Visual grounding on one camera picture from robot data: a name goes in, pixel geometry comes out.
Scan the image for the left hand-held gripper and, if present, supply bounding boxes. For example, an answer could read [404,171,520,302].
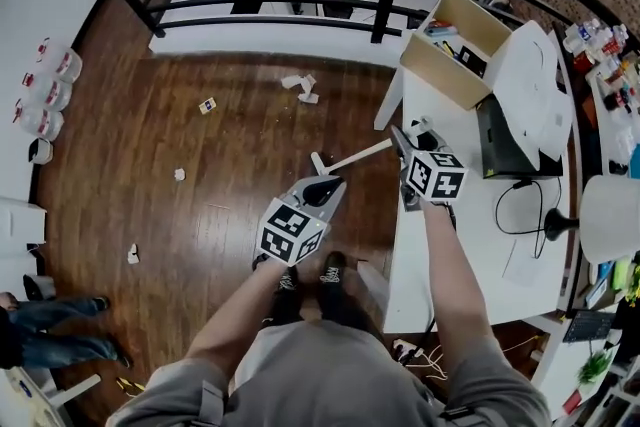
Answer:
[258,175,348,265]

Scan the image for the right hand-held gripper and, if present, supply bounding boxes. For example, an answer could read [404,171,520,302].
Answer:
[390,124,469,212]

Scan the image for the person's left forearm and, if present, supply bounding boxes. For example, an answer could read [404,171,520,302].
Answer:
[185,258,297,369]

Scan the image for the person's right forearm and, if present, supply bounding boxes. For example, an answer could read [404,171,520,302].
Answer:
[422,200,504,369]

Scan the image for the open cardboard box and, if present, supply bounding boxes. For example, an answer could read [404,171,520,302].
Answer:
[398,0,514,111]

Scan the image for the person's right black shoe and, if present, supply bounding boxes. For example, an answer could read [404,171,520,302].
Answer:
[319,250,347,286]

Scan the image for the person's black shoe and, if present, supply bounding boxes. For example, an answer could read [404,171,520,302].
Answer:
[277,264,300,294]
[319,250,347,286]

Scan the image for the black electronic box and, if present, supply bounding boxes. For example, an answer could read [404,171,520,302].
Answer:
[474,92,564,180]

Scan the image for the person's left black shoe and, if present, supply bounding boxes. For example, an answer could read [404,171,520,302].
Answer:
[277,264,300,294]

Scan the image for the small black box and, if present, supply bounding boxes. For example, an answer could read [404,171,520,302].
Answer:
[457,44,489,79]

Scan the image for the white table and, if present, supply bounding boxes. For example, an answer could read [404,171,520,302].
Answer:
[357,22,584,334]

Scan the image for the person's black trousers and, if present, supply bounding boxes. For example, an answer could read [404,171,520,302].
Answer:
[264,282,389,334]

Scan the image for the red blue packet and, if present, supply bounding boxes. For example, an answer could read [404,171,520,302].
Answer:
[424,19,459,39]

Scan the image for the large white paper sheet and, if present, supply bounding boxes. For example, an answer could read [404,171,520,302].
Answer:
[492,19,574,161]

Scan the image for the white power strip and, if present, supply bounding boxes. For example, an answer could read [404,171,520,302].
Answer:
[392,337,426,365]

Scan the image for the person's grey shirt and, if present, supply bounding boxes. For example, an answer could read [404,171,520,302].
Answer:
[106,318,554,427]

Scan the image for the white desk lamp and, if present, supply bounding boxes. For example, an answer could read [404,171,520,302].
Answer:
[544,174,640,265]

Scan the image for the cluster of small bottles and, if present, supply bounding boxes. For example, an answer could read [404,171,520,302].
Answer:
[562,17,629,61]

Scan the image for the black keyboard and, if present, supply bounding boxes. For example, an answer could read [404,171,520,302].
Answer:
[562,309,616,344]

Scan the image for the yellow flower bunch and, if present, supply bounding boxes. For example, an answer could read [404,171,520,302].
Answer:
[624,264,640,306]

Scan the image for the green potted plant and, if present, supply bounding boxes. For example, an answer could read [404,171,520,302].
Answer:
[579,349,614,386]

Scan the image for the small white black bin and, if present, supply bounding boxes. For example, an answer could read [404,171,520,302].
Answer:
[27,137,55,165]
[22,273,56,302]

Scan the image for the white cabinet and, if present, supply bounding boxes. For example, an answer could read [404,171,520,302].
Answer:
[0,195,49,274]

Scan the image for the white low furniture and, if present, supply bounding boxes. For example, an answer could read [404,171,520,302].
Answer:
[0,367,102,427]

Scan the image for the black lamp cable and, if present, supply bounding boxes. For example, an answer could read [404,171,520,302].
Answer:
[494,177,564,261]

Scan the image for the white power cable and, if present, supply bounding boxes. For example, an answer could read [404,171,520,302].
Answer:
[418,343,452,382]

